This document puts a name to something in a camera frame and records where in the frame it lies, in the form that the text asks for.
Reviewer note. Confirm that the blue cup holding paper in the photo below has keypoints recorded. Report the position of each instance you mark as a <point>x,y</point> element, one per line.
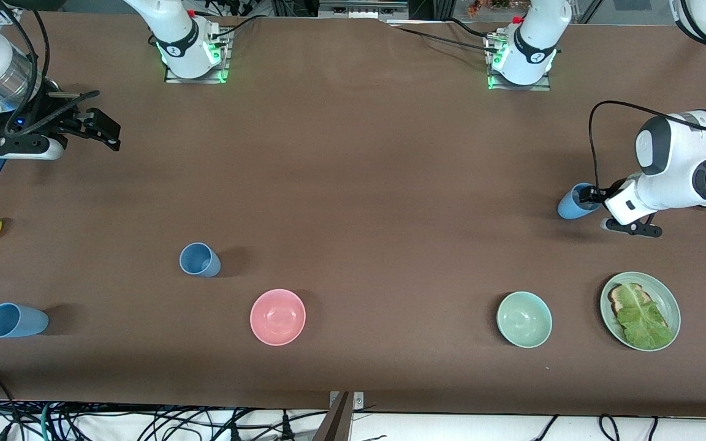
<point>569,207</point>

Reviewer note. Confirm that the green lettuce leaf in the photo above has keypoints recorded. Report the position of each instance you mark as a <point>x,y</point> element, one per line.
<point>644,321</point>

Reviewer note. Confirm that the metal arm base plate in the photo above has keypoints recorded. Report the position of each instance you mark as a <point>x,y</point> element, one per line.
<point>225,61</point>
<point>543,84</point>

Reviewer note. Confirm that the light green plate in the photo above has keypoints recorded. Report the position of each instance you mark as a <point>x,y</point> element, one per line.
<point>665,294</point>

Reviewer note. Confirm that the small metal bracket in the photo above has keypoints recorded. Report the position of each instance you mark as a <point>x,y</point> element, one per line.
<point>359,399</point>

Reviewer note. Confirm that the light green bowl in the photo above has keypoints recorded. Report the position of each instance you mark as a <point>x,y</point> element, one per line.
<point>524,320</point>

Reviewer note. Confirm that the brown bread slice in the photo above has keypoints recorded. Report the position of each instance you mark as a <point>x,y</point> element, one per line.
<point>618,297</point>

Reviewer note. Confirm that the dark brown post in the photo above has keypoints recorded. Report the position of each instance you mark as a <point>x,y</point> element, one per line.
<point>337,422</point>

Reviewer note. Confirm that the aluminium frame bar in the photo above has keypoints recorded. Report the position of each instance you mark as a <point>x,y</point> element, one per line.
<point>362,9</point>

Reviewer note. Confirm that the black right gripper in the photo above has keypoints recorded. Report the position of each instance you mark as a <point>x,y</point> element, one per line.
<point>48,115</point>

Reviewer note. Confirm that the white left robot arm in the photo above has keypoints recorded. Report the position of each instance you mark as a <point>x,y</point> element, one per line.
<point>671,165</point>

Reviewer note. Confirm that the pink bowl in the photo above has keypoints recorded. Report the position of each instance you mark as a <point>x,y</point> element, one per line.
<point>277,317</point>

